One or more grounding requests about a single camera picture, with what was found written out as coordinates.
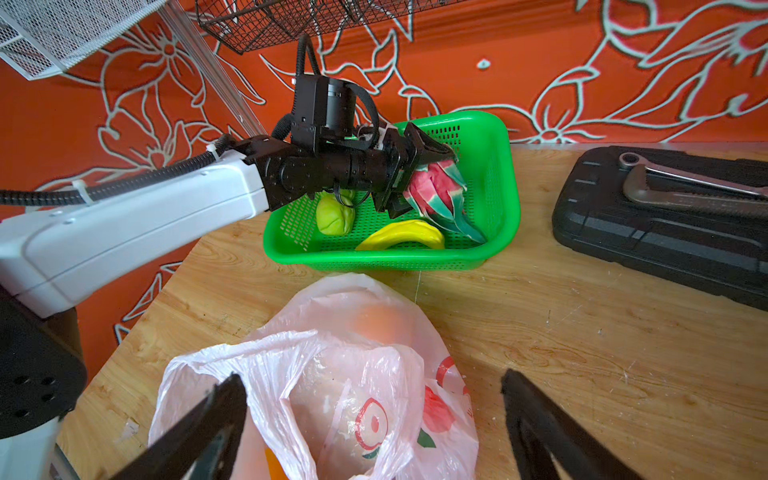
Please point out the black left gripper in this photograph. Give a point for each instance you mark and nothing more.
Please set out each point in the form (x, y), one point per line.
(386, 172)

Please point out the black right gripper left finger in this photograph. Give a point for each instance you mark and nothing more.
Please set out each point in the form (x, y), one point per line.
(203, 444)

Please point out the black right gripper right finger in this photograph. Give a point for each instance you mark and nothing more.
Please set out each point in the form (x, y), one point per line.
(544, 438)

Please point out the pink plastic bag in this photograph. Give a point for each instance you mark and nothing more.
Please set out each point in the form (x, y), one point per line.
(350, 380)

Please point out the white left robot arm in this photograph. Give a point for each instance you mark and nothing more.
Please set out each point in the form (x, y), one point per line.
(71, 243)

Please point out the yellow banana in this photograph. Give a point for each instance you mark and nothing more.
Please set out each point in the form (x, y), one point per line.
(410, 231)

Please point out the green plastic basket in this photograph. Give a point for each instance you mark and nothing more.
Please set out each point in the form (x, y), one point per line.
(492, 205)

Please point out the black plastic tool case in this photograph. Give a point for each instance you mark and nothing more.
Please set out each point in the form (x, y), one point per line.
(721, 255)

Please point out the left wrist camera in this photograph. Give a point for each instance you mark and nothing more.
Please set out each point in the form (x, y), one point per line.
(323, 111)

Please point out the black wire wall basket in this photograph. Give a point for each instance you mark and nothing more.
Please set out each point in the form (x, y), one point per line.
(245, 26)

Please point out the white wire wall basket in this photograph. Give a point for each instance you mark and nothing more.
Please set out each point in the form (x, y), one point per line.
(45, 38)

